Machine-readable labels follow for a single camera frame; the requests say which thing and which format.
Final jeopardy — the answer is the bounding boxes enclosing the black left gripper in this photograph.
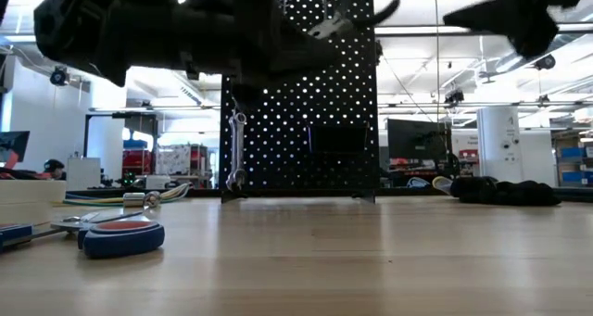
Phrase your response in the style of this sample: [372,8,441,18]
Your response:
[184,0,342,100]

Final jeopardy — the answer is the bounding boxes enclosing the chrome combination wrench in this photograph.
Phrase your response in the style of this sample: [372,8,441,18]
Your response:
[233,111,248,190]
[225,113,240,192]

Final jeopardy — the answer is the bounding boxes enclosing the chrome socket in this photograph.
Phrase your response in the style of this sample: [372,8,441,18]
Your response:
[122,193,147,209]
[143,190,163,210]

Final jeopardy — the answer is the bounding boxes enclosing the blue and red pliers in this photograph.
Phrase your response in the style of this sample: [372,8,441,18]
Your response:
[0,208,166,260]

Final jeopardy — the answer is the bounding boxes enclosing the black perforated peg board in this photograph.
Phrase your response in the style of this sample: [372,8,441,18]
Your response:
[219,0,382,204]

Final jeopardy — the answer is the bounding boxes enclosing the black plastic bin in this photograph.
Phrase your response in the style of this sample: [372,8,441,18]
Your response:
[308,122,372,162]

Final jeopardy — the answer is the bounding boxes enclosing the white pillar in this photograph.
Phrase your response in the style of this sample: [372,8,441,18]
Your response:
[476,106,524,183]

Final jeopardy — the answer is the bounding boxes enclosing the black monitor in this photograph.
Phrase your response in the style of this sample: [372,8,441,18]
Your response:
[386,119,453,162]

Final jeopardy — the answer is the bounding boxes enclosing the blue bin shelf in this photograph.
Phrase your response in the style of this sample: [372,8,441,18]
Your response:
[553,130,593,187]

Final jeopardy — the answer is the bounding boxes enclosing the black work glove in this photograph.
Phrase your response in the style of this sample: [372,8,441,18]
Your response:
[495,180,562,208]
[433,175,499,204]

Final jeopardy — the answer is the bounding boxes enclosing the red tool cabinet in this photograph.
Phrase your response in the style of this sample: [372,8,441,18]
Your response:
[122,148,154,178]

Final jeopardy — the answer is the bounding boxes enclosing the white box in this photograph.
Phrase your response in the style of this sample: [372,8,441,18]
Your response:
[67,157,102,191]

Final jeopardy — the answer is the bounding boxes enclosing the person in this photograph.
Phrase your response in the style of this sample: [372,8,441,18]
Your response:
[44,159,66,182]

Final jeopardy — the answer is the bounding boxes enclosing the cream masking tape roll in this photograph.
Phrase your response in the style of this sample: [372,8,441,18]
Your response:
[0,180,68,227]

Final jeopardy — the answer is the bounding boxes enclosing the black ceiling camera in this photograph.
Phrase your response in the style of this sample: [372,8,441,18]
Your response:
[444,88,466,106]
[49,66,69,87]
[533,54,556,71]

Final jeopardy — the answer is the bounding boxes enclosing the yellow cable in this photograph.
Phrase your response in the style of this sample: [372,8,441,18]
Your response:
[62,182,194,207]

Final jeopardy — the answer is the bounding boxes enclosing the black aluminium table frame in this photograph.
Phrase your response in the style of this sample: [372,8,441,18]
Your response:
[59,187,593,203]

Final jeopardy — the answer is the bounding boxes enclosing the green cable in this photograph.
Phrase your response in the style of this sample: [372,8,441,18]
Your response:
[62,199,126,209]

